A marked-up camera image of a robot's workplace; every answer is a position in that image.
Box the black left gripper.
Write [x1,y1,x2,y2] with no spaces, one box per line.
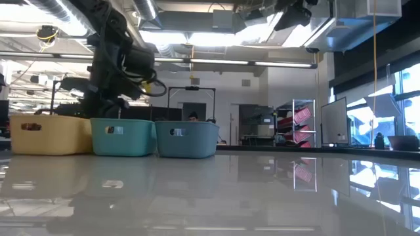
[60,76,142,120]

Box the dark equipment cabinet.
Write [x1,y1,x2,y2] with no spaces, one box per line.
[238,104,276,147]

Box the white board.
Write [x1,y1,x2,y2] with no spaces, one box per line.
[320,96,349,146]

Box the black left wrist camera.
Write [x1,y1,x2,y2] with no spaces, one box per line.
[123,45,156,79]

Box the green plastic bin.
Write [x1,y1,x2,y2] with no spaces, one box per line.
[89,117,158,157]

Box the blue-grey plastic bin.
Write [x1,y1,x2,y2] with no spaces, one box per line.
[154,120,221,160]

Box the white ceiling air unit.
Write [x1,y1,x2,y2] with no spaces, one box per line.
[304,0,403,53]

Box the black left camera cable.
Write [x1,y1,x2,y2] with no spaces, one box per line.
[98,5,168,98]

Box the yellow plastic bin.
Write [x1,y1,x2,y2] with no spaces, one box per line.
[9,114,94,156]

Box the grey ceiling unit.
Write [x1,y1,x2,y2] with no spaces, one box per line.
[157,9,247,35]

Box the metal shelf rack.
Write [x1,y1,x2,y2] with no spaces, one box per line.
[274,99,318,148]

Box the yellow black ceiling cable reel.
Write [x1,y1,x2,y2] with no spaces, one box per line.
[35,25,60,44]

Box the black aluminium table frame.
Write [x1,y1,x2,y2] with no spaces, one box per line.
[0,137,420,162]

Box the silver ventilation duct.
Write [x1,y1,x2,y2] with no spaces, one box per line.
[28,0,75,26]
[133,0,162,30]

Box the dark box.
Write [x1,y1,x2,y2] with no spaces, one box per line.
[387,135,420,152]

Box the ceiling light strip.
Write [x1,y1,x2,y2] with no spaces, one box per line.
[188,58,251,66]
[254,61,318,69]

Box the black gantry frame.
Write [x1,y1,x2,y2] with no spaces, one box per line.
[167,86,217,123]

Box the dark bottle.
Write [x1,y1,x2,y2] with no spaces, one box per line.
[374,132,386,150]

